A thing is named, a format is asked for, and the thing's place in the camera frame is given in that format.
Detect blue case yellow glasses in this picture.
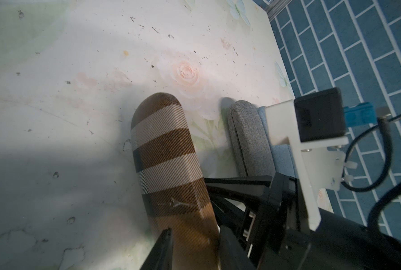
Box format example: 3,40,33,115
257,106,298,178

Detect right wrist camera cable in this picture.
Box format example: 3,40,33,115
340,107,401,244

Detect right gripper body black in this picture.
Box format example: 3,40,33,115
205,173,401,270

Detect grey case tortoise glasses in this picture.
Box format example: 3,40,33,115
227,100,276,177

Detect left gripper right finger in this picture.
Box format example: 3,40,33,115
219,226,255,270

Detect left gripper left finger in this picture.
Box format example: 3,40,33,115
140,228,173,270

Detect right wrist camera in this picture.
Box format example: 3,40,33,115
265,88,377,231

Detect plaid case red glasses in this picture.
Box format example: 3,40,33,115
131,93,220,270

